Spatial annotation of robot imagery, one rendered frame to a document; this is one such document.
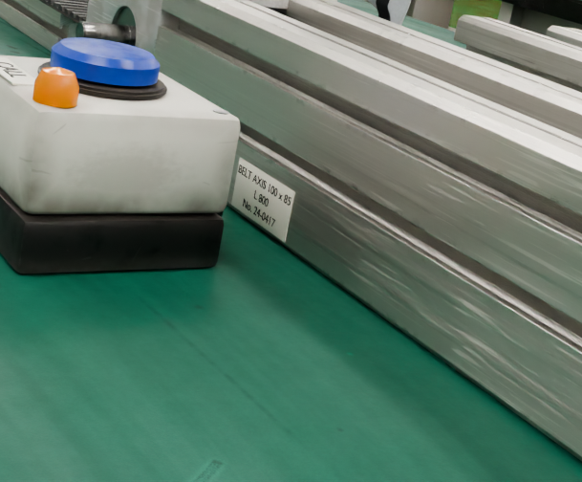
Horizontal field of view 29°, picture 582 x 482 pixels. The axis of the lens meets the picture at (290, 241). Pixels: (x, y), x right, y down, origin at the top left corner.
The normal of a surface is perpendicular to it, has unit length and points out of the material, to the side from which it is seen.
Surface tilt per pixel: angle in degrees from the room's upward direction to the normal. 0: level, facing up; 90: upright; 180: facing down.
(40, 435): 0
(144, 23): 90
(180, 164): 90
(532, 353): 90
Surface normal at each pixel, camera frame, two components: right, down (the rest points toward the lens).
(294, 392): 0.18, -0.93
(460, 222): -0.83, 0.02
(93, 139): 0.52, 0.36
